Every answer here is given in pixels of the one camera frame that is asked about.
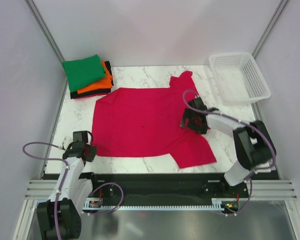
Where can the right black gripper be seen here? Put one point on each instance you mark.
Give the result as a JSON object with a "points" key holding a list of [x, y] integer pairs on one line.
{"points": [[187, 113]]}

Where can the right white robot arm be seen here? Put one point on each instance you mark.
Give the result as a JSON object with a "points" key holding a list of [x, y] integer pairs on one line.
{"points": [[254, 149]]}

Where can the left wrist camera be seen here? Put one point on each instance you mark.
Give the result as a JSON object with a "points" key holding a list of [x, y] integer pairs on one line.
{"points": [[77, 141]]}

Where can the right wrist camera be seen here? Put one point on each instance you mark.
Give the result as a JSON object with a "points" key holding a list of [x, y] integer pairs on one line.
{"points": [[197, 103]]}

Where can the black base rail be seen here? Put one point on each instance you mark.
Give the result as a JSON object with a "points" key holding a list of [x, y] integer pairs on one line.
{"points": [[163, 189]]}

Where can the right aluminium frame post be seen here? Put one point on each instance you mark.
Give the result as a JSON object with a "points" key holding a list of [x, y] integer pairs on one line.
{"points": [[270, 27]]}

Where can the folded green t-shirt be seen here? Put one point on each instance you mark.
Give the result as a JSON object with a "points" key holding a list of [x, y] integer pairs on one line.
{"points": [[81, 73]]}

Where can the white plastic basket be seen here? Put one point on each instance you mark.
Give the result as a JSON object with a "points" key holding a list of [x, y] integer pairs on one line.
{"points": [[238, 78]]}

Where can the folded orange t-shirt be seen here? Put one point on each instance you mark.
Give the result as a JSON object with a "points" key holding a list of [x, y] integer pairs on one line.
{"points": [[104, 83]]}

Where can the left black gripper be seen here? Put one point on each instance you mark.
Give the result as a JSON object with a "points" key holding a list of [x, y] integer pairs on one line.
{"points": [[93, 151]]}

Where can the aluminium frame post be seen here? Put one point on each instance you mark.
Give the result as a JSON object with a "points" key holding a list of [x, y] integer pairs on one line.
{"points": [[43, 26], [270, 27]]}

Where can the folded black t-shirt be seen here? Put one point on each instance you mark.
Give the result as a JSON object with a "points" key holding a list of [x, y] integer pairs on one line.
{"points": [[100, 91]]}

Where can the white slotted cable duct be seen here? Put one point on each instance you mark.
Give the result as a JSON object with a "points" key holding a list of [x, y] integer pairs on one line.
{"points": [[216, 205]]}

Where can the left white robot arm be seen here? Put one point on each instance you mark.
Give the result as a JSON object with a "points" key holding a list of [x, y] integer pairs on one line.
{"points": [[59, 218]]}

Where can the left aluminium frame post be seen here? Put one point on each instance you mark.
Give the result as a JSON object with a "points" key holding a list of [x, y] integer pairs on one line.
{"points": [[43, 26]]}

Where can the red t-shirt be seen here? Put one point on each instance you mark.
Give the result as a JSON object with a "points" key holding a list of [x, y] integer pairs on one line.
{"points": [[145, 122]]}

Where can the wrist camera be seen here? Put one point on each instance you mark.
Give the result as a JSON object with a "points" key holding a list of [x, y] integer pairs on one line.
{"points": [[77, 141], [197, 103]]}

